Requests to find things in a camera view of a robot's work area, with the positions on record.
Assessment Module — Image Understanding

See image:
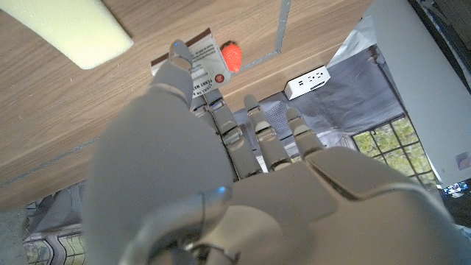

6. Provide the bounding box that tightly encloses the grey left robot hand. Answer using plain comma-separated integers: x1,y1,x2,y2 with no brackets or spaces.
82,39,471,265

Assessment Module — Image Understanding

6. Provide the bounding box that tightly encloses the white box of matches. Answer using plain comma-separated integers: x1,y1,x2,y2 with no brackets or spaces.
150,27,233,96

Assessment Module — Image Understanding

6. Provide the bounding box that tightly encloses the white power strip box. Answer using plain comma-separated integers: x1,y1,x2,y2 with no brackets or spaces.
283,65,331,101

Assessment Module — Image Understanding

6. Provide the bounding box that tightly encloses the red toy strawberry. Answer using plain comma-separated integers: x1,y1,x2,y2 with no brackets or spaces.
219,40,243,74

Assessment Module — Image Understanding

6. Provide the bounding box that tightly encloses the yellow sponge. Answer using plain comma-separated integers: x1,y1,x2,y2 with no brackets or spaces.
0,0,135,71

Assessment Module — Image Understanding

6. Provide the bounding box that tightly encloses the white pillar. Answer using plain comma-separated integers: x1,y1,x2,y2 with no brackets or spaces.
369,0,471,187

